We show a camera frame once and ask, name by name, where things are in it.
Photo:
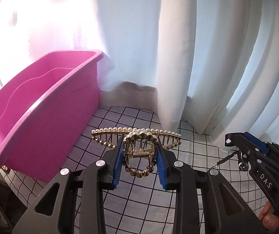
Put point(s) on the pink plastic tub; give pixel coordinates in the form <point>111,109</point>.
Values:
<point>44,109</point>

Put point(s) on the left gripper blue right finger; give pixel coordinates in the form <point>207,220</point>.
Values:
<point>161,169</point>

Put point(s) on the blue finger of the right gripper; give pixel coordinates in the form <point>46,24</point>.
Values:
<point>237,141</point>
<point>255,144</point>

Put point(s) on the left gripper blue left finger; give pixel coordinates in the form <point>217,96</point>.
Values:
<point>118,158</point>

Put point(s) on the white curtain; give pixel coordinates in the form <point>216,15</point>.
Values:
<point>214,63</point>

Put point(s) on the gold pearl hair claw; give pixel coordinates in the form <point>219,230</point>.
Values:
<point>137,143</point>

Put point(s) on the person right hand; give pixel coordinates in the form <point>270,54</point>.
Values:
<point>269,221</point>

